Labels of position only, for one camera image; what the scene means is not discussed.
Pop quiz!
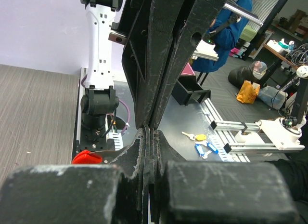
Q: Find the person in blue jacket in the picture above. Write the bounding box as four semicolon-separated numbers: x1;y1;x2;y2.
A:
192;0;253;73

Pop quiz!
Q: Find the aluminium extrusion frame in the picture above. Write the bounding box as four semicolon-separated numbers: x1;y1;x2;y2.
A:
202;98;306;162

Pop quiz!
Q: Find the white slotted cable duct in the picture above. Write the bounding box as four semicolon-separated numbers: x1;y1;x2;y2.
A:
106;132;124;151

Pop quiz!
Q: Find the yellow tagged key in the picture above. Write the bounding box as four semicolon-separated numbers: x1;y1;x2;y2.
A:
181;132;207;141

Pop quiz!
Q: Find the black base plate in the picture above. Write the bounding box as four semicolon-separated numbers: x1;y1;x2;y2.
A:
72;129;124;160

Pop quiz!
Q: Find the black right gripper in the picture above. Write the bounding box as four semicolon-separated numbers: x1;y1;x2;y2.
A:
108;0;227;128

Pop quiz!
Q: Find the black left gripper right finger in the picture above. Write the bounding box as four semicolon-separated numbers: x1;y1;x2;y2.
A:
150;130;298;224

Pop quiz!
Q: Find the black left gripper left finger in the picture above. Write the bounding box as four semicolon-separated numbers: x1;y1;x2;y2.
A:
0;128;150;224

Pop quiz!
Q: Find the black open box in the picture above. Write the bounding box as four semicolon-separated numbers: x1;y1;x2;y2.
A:
171;75;212;106

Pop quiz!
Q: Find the orange plastic bag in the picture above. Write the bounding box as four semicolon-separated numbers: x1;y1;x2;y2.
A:
236;80;260;104

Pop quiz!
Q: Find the black bag on floor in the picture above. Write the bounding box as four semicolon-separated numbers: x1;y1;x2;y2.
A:
228;61;268;89

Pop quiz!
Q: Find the red handled crescent blade keychain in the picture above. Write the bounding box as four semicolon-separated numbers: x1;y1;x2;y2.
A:
72;150;122;164

